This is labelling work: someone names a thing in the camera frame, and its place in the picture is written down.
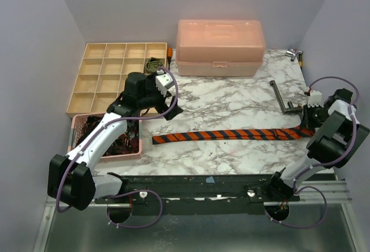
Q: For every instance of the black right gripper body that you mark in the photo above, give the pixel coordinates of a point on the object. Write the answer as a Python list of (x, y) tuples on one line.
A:
[(308, 115)]

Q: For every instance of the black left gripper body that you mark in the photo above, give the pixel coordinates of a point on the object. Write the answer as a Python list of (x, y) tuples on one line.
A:
[(154, 99)]

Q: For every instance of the orange navy striped tie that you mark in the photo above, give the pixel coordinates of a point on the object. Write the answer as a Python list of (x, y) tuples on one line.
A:
[(284, 134)]

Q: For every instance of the pink plastic basket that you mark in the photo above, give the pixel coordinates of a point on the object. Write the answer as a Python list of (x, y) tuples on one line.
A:
[(133, 153)]

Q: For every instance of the pink plastic storage box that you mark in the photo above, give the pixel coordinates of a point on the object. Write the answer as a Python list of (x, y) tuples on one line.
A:
[(219, 48)]

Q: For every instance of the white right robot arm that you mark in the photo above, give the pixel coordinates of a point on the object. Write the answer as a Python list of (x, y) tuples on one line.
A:
[(338, 134)]

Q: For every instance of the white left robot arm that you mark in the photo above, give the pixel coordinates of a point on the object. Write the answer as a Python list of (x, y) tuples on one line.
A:
[(71, 181)]

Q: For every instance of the pile of patterned ties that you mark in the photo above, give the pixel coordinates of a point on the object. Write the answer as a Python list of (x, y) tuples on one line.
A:
[(127, 145)]

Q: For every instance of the rolled green tie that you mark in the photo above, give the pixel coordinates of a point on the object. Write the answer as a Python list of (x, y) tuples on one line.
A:
[(152, 65)]

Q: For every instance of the wooden compartment tray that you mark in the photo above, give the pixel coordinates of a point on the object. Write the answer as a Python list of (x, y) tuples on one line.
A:
[(104, 69)]

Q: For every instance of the yellow black tool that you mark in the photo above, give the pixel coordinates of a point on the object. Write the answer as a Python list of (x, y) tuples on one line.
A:
[(300, 59)]

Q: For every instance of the silver socket tool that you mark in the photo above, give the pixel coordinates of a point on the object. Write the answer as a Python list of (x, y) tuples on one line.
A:
[(292, 54)]

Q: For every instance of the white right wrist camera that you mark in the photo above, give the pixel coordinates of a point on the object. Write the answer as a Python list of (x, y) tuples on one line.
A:
[(314, 98)]

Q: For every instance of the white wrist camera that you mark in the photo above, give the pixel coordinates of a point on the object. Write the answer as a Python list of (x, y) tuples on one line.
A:
[(314, 98), (163, 82)]

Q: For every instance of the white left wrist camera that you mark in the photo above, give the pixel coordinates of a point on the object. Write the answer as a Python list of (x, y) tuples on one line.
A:
[(163, 82)]

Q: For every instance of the metal crank handle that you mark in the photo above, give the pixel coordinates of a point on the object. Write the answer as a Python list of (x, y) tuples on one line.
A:
[(286, 108)]

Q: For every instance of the orange handled screwdriver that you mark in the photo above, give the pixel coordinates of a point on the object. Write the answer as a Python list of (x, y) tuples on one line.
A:
[(169, 55)]

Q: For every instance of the black mounting rail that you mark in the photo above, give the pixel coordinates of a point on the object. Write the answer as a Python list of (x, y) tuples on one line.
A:
[(193, 195)]

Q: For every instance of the aluminium extrusion frame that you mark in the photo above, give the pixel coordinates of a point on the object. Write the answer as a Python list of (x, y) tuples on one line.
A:
[(319, 219)]

